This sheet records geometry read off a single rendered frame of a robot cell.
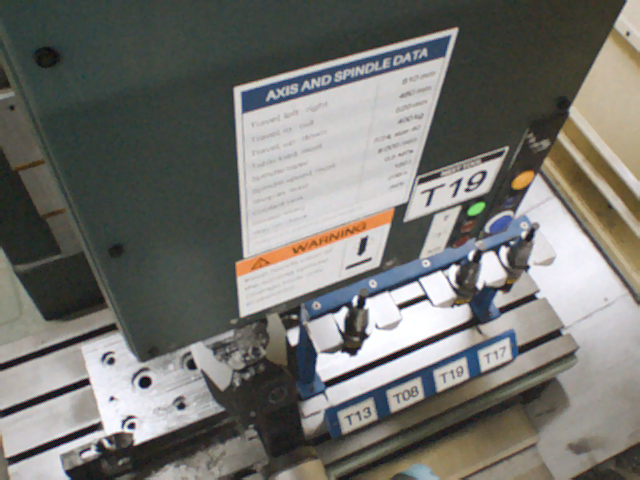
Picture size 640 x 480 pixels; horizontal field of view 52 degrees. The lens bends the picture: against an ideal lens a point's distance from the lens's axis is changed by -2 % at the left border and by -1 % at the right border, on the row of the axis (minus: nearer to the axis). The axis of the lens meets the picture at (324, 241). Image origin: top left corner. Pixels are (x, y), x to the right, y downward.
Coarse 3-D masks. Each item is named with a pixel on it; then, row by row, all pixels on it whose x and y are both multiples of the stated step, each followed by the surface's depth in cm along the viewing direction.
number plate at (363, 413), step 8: (368, 400) 133; (352, 408) 132; (360, 408) 133; (368, 408) 134; (344, 416) 132; (352, 416) 133; (360, 416) 134; (368, 416) 134; (376, 416) 135; (344, 424) 133; (352, 424) 133; (360, 424) 134; (344, 432) 133
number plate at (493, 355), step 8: (496, 344) 142; (504, 344) 143; (480, 352) 141; (488, 352) 142; (496, 352) 143; (504, 352) 143; (480, 360) 142; (488, 360) 142; (496, 360) 143; (504, 360) 144; (488, 368) 143
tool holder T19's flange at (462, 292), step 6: (450, 270) 119; (450, 276) 119; (480, 276) 119; (450, 282) 119; (456, 282) 118; (480, 282) 119; (456, 288) 118; (462, 288) 118; (468, 288) 118; (474, 288) 119; (480, 288) 118; (462, 294) 119; (468, 294) 118; (474, 294) 120
